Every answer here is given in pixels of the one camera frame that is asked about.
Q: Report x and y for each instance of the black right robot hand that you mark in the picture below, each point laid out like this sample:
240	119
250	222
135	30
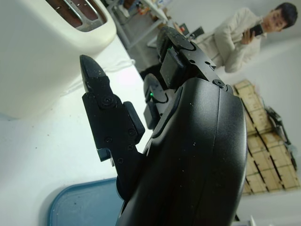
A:
188	153

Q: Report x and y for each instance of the black smartphone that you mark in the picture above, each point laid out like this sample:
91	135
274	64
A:
256	30

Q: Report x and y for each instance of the white two-slot toaster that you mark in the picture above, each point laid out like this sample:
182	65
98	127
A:
35	58

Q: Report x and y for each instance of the person in white jacket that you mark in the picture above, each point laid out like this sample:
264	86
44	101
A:
235	35

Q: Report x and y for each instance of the black metal stand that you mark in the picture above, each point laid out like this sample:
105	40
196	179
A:
279	127

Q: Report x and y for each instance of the blue plastic tray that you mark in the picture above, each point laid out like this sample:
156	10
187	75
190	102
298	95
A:
82	207

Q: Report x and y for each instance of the white desk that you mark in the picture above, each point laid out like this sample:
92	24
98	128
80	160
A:
141	21

